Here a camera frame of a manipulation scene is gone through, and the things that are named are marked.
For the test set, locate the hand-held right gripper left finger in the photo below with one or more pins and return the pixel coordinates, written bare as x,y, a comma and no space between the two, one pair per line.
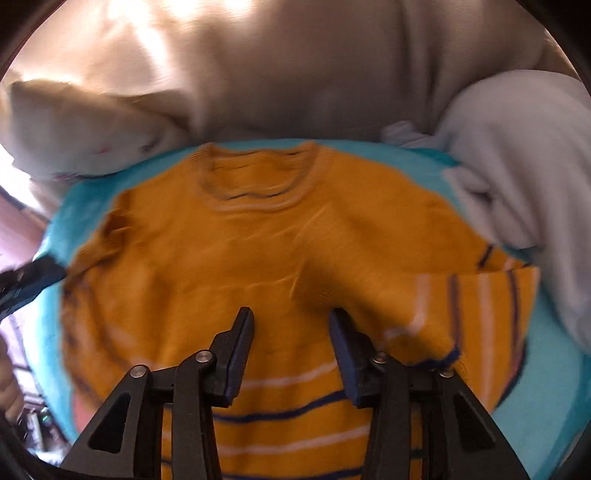
241,344

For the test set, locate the beige bed sheet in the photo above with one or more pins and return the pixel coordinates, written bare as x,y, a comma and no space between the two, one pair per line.
295,64

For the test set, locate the pale lavender blanket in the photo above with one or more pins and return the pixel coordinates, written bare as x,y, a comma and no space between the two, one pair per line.
521,152

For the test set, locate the turquoise towel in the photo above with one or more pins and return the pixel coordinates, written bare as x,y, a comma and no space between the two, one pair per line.
535,410

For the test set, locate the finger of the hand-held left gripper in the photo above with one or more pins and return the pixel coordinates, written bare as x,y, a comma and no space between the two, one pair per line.
34,279

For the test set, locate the white printed pillow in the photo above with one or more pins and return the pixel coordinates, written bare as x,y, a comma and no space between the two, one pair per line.
92,134

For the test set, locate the mustard striped knit sweater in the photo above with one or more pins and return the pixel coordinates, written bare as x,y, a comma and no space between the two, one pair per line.
277,286

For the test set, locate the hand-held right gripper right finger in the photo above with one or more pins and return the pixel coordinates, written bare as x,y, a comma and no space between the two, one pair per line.
344,355

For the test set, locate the person's left hand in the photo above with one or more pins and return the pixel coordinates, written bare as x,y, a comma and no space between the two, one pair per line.
10,385

